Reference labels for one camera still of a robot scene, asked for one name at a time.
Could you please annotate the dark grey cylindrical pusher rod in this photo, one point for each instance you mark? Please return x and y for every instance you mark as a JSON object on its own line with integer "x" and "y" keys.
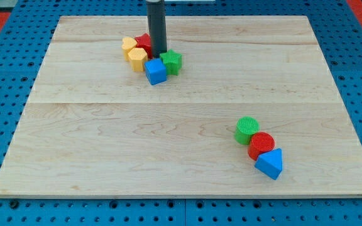
{"x": 155, "y": 11}

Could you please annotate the blue triangular prism block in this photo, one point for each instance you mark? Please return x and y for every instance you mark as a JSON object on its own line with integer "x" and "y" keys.
{"x": 270, "y": 163}

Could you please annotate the red cylinder block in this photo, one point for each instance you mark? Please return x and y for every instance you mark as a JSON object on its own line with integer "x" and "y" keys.
{"x": 260, "y": 143}

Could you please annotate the green cylinder block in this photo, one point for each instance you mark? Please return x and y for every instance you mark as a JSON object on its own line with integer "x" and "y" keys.
{"x": 246, "y": 127}

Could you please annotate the yellow pentagon block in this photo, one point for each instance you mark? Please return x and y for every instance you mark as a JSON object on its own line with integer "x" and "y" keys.
{"x": 137, "y": 58}

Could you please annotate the green star block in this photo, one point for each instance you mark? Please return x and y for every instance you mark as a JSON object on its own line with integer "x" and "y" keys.
{"x": 172, "y": 61}

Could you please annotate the blue cube block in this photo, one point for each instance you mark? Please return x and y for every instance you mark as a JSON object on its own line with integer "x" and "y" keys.
{"x": 156, "y": 71}

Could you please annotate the light wooden board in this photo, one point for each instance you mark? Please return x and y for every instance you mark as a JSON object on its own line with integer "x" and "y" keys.
{"x": 93, "y": 128}

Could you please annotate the yellow heart block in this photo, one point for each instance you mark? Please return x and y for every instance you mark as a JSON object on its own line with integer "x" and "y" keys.
{"x": 128, "y": 43}

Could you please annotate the red star block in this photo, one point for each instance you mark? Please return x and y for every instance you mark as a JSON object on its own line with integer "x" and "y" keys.
{"x": 144, "y": 42}

